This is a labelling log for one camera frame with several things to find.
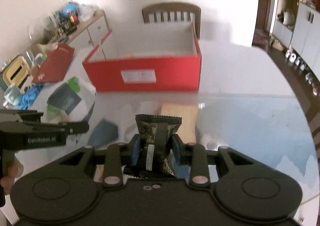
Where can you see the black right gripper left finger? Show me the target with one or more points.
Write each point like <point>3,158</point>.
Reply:
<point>117,156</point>

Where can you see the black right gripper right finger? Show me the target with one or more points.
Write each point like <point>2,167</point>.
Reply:
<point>194,155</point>

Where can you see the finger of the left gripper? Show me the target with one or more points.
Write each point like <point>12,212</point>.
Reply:
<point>26,127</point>

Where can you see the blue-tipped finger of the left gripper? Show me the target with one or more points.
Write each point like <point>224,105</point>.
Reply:
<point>20,115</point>

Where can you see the black snack packet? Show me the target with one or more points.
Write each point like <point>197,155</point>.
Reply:
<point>155,132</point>

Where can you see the white plastic bag package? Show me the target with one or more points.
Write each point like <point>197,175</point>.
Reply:
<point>72,101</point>

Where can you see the person's hand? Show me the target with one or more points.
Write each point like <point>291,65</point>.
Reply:
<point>15,170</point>

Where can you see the blue rubber gloves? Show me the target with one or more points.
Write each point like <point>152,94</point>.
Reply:
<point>29,96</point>

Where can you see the light green mug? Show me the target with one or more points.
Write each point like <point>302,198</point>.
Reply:
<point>12,96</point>

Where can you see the blue denim pouch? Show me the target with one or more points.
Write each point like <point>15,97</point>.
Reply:
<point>103,134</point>

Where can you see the yellow tissue box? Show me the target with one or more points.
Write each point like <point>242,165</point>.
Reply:
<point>16,72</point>

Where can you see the white wooden sideboard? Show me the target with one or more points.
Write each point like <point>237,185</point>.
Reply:
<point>89,33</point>

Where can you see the red cardboard box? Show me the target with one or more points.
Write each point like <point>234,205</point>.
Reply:
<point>150,57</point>

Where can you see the blue globe toy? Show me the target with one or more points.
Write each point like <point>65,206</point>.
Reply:
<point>70,11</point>

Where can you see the clear plastic bag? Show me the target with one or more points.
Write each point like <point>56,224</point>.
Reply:
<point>86,12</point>

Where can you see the brown wooden chair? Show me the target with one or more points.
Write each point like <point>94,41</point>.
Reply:
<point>173,12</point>

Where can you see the white storage cabinet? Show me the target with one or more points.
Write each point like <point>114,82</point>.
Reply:
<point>304,38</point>

